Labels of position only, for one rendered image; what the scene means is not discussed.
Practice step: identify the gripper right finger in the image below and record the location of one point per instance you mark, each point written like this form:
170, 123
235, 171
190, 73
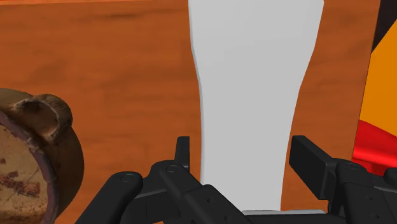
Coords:
338, 180

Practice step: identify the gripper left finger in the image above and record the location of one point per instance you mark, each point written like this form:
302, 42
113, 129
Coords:
173, 189

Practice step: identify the tall white glass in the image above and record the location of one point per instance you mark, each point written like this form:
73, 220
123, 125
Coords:
248, 108

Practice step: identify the brown ceramic pot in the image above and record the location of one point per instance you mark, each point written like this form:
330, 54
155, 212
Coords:
34, 161

